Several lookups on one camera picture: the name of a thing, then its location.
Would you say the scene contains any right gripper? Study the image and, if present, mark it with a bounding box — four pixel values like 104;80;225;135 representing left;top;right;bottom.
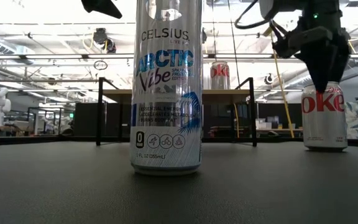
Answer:
295;12;352;93

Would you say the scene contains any Diet Coke can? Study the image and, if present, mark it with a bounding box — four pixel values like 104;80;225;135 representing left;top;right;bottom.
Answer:
209;60;231;90
300;81;349;152

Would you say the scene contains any black partition panel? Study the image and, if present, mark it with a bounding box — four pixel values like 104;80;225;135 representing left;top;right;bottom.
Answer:
73;101;303;138

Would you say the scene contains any Celsius Arctic Vibe can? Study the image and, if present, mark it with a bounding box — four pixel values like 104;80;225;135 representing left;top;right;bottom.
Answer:
129;0;203;177

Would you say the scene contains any yellow extension cable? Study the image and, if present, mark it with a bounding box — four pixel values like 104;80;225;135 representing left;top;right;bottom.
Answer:
265;26;295;138

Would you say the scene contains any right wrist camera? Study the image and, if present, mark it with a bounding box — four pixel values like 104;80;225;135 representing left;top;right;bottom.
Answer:
271;27;332;59

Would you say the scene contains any black hanging cable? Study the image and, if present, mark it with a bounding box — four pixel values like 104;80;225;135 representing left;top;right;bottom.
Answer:
227;0;242;86

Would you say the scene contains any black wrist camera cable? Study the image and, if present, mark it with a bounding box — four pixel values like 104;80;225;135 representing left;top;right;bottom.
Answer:
234;0;275;30

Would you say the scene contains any black frame robot cell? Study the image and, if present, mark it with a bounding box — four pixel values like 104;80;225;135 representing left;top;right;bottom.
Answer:
26;106;76;136

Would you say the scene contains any black aluminium rig frame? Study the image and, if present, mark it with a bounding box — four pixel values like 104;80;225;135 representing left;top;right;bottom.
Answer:
0;135;358;147

